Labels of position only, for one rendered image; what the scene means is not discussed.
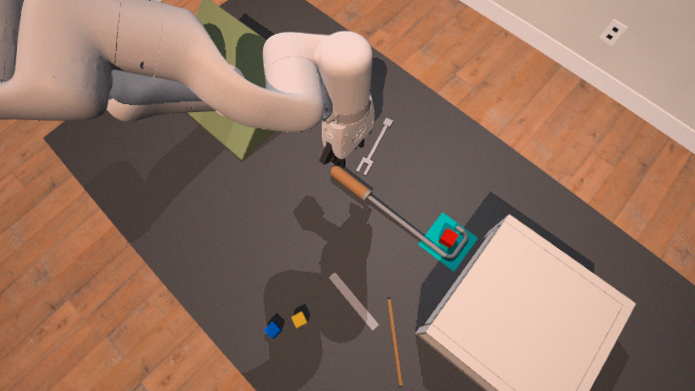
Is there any teal square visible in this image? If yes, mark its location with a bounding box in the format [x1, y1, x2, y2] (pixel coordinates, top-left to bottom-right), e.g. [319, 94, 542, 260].
[418, 212, 478, 272]

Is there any grey combination wrench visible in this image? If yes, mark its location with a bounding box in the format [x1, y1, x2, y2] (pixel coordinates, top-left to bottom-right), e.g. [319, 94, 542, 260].
[356, 118, 393, 176]

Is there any blue cube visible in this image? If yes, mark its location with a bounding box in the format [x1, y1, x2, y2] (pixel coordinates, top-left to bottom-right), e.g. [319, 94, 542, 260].
[264, 322, 282, 338]

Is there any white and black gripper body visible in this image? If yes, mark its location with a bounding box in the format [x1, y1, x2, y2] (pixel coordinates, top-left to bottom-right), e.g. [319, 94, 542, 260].
[322, 97, 374, 159]

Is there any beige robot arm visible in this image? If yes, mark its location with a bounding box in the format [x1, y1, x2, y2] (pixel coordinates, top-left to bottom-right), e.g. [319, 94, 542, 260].
[0, 0, 372, 132]

